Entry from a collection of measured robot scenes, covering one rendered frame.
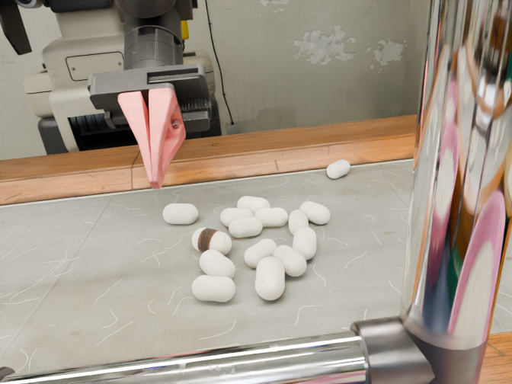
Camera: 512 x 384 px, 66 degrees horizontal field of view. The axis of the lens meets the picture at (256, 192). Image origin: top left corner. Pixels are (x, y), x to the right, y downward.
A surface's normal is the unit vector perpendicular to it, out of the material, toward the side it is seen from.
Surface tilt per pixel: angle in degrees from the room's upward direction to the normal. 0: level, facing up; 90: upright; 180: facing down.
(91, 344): 0
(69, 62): 98
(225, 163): 45
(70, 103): 98
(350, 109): 90
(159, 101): 60
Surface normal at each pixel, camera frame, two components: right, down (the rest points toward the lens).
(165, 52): 0.53, -0.43
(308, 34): 0.16, 0.41
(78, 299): -0.09, -0.90
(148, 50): 0.04, -0.44
